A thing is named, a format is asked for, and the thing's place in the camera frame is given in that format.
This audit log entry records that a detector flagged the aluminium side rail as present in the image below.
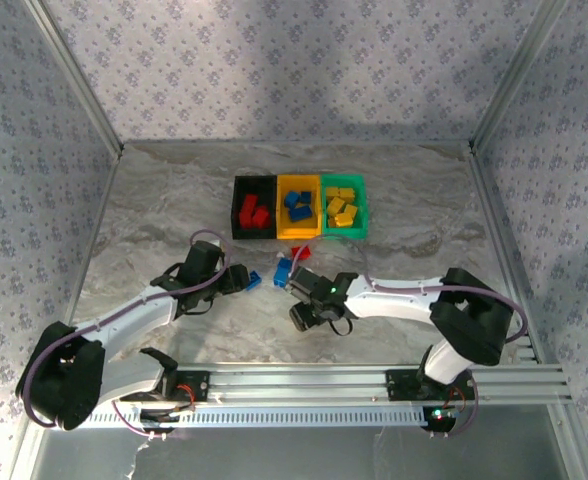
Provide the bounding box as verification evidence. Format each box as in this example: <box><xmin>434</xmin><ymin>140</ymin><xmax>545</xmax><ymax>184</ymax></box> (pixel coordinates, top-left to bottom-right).
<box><xmin>466</xmin><ymin>142</ymin><xmax>568</xmax><ymax>369</ymax></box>
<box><xmin>48</xmin><ymin>149</ymin><xmax>124</xmax><ymax>351</ymax></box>

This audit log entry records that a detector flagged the black plastic bin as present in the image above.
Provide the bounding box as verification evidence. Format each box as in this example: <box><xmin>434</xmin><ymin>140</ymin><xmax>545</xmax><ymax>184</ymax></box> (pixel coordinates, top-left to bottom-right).
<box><xmin>231</xmin><ymin>174</ymin><xmax>279</xmax><ymax>240</ymax></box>

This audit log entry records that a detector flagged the black mounting plate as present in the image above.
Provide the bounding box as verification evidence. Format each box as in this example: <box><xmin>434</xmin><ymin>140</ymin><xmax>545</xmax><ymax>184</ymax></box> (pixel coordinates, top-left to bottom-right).
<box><xmin>384</xmin><ymin>368</ymin><xmax>478</xmax><ymax>402</ymax></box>
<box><xmin>138</xmin><ymin>370</ymin><xmax>211</xmax><ymax>404</ymax></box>

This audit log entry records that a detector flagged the green plastic bin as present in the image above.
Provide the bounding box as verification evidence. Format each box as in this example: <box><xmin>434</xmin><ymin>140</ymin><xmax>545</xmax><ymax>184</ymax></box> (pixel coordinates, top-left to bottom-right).
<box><xmin>319</xmin><ymin>173</ymin><xmax>369</xmax><ymax>239</ymax></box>

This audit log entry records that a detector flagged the white slotted cable duct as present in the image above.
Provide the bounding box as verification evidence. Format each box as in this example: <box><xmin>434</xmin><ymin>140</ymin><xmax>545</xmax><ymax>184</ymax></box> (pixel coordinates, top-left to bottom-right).
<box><xmin>88</xmin><ymin>405</ymin><xmax>428</xmax><ymax>431</ymax></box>

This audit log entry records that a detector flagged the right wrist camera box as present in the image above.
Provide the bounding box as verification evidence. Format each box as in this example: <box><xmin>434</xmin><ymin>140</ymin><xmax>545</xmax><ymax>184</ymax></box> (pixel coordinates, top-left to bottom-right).
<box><xmin>287</xmin><ymin>266</ymin><xmax>326</xmax><ymax>297</ymax></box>

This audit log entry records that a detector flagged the aluminium frame post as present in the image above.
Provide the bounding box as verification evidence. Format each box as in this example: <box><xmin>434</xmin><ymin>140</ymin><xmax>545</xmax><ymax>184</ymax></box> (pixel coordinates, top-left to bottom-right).
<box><xmin>23</xmin><ymin>0</ymin><xmax>125</xmax><ymax>157</ymax></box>
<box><xmin>468</xmin><ymin>0</ymin><xmax>573</xmax><ymax>154</ymax></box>

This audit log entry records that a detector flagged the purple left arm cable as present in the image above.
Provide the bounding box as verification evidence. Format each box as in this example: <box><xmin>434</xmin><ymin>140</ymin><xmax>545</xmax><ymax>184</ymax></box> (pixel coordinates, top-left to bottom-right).
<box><xmin>22</xmin><ymin>228</ymin><xmax>232</xmax><ymax>441</ymax></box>

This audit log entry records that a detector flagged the aluminium rear rail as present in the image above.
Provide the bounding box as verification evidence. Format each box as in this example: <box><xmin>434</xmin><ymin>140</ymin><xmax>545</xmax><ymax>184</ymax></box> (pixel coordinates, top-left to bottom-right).
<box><xmin>122</xmin><ymin>139</ymin><xmax>475</xmax><ymax>150</ymax></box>

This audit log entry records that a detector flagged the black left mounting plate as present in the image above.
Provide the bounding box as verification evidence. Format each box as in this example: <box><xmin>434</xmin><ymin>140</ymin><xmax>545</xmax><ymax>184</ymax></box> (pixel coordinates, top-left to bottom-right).
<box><xmin>138</xmin><ymin>370</ymin><xmax>211</xmax><ymax>404</ymax></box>

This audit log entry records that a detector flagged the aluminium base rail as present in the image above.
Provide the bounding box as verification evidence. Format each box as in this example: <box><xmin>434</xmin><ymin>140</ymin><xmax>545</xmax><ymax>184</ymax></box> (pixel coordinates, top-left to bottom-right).
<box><xmin>93</xmin><ymin>363</ymin><xmax>574</xmax><ymax>407</ymax></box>

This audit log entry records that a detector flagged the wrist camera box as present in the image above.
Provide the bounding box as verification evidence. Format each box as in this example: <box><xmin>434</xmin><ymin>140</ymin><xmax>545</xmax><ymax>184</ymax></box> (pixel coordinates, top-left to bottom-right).
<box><xmin>287</xmin><ymin>266</ymin><xmax>326</xmax><ymax>297</ymax></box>
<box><xmin>187</xmin><ymin>239</ymin><xmax>226</xmax><ymax>282</ymax></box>

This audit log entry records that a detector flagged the right controller board with LEDs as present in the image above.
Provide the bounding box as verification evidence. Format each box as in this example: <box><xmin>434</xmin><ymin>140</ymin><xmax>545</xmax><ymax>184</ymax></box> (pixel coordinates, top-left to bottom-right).
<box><xmin>422</xmin><ymin>404</ymin><xmax>461</xmax><ymax>432</ymax></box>

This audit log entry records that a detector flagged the yellow plastic bin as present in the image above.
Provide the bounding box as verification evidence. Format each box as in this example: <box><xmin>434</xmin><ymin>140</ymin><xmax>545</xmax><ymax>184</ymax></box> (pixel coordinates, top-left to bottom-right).
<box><xmin>275</xmin><ymin>173</ymin><xmax>323</xmax><ymax>240</ymax></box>

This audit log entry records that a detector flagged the left controller board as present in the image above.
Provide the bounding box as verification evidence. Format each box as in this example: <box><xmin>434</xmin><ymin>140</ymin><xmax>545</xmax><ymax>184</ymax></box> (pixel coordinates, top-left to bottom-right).
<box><xmin>138</xmin><ymin>405</ymin><xmax>196</xmax><ymax>427</ymax></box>

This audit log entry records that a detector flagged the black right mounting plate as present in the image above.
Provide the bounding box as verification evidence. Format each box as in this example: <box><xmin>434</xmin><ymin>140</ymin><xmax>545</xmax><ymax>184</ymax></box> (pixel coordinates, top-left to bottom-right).
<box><xmin>384</xmin><ymin>368</ymin><xmax>478</xmax><ymax>402</ymax></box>

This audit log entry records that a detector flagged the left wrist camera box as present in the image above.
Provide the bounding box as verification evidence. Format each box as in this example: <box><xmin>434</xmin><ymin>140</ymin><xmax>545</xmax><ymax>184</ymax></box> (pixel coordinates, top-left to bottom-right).
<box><xmin>187</xmin><ymin>239</ymin><xmax>226</xmax><ymax>282</ymax></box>

